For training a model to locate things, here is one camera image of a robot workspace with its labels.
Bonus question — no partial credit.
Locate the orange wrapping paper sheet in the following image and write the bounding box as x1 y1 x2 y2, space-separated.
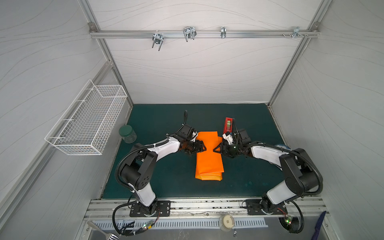
195 132 224 181

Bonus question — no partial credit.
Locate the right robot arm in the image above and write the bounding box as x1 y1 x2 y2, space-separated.
213 130 324 208

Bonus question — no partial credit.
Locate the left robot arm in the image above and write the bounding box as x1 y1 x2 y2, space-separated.
115 124 207 211

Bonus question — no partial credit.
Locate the red tape dispenser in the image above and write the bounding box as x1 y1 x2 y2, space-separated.
223 118 233 134

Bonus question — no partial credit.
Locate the green table mat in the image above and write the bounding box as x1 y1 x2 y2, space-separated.
101 103 296 200

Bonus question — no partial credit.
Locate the blue white ceramic bowl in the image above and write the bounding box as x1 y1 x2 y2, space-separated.
276 144 291 150

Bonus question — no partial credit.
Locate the green lidded glass jar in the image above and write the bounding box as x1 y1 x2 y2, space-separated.
119 125 137 144

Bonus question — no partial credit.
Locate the metal U-bolt clamp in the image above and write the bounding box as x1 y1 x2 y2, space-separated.
152 33 164 51
183 26 197 42

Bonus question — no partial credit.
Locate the metal spatula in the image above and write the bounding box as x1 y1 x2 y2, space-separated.
87 221 120 240

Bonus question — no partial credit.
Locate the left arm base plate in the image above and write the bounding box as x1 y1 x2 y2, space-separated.
130 199 171 217

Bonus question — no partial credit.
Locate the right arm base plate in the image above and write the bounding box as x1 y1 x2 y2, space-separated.
241 199 288 216

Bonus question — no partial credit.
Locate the white vented cable duct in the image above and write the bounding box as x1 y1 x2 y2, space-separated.
92 217 269 231

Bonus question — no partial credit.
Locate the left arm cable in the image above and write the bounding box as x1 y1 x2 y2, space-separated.
111 201 161 237

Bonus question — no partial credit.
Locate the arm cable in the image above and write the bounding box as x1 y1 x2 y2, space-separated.
111 201 161 237
278 200 306 234

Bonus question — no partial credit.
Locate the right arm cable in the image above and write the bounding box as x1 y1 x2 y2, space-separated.
278 200 306 234

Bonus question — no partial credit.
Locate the white wire basket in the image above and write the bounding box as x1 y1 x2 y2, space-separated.
45 80 127 156

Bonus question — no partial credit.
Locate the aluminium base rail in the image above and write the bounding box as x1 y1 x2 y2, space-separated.
83 196 330 221

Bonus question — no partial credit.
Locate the blue handled tool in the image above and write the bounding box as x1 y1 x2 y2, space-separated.
311 211 327 240

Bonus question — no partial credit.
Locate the metal bracket with bolts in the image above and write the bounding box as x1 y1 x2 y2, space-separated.
282 27 309 39

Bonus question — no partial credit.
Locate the aluminium crossbar rail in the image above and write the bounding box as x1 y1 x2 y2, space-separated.
90 29 321 39

